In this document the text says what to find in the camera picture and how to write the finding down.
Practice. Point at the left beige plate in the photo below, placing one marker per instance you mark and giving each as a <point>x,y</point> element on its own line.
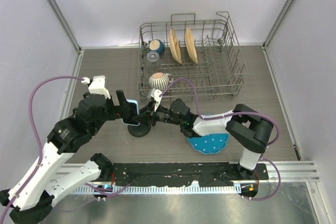
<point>174,46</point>

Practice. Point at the blue ceramic bowl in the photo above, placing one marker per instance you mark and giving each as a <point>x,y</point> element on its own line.
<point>157,46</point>

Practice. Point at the striped ceramic mug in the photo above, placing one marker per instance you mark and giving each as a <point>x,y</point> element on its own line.
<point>160,80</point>

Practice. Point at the white slotted cable duct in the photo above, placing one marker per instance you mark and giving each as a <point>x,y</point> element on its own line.
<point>194,188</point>

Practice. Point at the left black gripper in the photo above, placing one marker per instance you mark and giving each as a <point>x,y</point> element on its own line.
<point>118,112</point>

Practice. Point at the grey wire dish rack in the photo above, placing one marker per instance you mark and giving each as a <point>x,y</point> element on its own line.
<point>221,69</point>

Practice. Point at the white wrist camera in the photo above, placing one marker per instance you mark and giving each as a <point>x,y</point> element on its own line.
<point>156,95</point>
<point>97,85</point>

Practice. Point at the beige plate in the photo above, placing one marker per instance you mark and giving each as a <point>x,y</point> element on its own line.
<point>190,44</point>
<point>174,46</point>

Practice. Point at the black phone stand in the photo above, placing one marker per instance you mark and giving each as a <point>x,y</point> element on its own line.
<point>139,131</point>

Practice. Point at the clear glass cup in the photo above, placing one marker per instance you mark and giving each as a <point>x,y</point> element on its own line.
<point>153,63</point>

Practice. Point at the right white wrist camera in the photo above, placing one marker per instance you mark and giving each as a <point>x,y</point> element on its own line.
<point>156,95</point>

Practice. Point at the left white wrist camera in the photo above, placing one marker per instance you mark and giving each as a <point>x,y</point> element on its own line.
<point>97,85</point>

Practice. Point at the right beige plate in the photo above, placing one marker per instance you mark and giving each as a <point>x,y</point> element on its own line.
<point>190,44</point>

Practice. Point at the phone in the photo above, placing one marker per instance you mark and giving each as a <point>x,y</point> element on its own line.
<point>134,110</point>

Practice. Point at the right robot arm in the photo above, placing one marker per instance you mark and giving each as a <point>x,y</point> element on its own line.
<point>251,129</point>

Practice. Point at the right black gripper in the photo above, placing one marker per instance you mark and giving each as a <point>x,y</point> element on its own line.
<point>150,117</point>

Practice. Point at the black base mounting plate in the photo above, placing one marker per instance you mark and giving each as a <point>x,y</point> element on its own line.
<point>208,174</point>

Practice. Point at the blue polka dot plate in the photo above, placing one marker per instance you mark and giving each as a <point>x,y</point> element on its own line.
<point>212,134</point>

